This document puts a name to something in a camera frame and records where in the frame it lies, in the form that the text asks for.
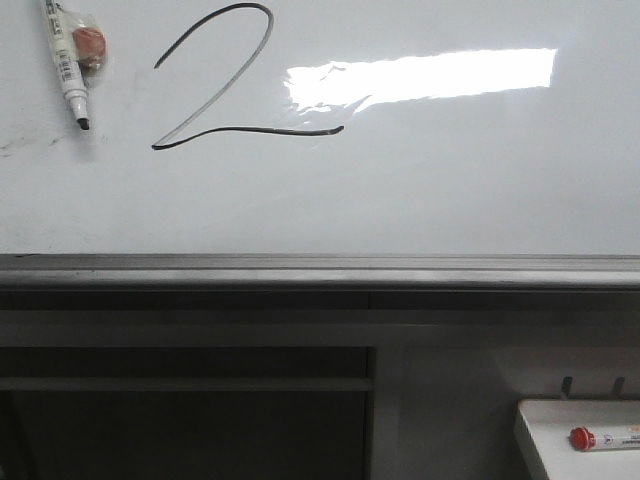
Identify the red round magnet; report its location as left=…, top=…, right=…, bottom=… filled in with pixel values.
left=66, top=12, right=107, bottom=73

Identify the white black-tipped whiteboard marker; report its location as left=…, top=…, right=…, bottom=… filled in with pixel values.
left=39, top=0, right=90, bottom=131

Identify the white marker tray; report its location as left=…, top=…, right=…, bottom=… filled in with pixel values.
left=514, top=400, right=639, bottom=480

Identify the red-capped white marker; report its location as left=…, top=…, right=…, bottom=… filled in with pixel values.
left=569, top=426, right=639, bottom=452

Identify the left metal tray hook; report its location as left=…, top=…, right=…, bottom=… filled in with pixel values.
left=560, top=376, right=573, bottom=400

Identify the white whiteboard with metal frame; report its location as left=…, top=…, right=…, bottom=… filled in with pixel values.
left=1, top=1, right=639, bottom=290

